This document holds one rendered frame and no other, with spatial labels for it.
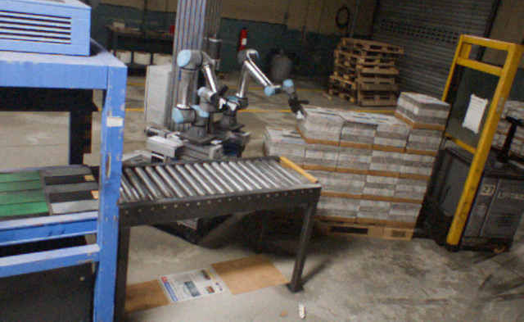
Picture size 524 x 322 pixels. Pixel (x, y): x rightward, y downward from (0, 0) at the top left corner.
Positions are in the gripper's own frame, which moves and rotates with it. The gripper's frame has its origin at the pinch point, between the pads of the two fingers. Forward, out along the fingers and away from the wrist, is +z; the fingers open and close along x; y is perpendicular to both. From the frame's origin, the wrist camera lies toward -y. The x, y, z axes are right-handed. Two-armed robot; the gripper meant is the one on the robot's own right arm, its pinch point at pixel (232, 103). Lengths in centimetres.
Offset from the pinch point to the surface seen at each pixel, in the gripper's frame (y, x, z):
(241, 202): 50, 7, 40
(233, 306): 123, -9, 42
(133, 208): 55, 70, 31
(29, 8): -31, 128, 26
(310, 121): 9, -93, -14
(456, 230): 71, -218, 75
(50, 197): 58, 103, 8
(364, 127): 3, -133, 9
